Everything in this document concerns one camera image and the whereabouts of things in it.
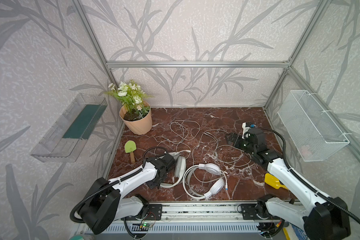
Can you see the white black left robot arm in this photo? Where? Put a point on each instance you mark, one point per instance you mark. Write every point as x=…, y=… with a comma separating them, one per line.
x=107, y=200

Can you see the clear plastic wall shelf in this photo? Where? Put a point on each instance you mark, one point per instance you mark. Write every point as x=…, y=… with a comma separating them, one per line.
x=68, y=136

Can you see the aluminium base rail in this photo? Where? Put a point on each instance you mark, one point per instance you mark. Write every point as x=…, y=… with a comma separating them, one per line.
x=195, y=217

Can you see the green trowel wooden handle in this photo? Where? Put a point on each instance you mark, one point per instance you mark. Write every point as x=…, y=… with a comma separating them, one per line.
x=130, y=147

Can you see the white wire mesh basket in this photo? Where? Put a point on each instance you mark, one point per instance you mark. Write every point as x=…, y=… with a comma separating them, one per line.
x=314, y=133

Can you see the white headphones pair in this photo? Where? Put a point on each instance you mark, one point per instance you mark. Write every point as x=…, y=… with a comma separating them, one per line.
x=180, y=168
x=219, y=183

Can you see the artificial green white plant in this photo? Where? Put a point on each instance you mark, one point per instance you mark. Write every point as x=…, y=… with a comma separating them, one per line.
x=132, y=98

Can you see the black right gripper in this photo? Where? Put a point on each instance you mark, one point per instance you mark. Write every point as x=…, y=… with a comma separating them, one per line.
x=238, y=141

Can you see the peach flower pot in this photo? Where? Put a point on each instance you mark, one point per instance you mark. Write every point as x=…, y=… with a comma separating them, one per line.
x=138, y=123

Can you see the aluminium frame crossbar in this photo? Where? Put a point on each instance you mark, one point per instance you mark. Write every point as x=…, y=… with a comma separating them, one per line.
x=196, y=64

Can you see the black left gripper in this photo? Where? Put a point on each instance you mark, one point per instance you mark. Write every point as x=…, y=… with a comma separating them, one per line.
x=170, y=160

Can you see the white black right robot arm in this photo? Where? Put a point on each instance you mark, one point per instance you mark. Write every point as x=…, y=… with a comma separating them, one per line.
x=320, y=216

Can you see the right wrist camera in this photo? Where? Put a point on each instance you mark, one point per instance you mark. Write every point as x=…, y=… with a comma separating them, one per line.
x=246, y=126

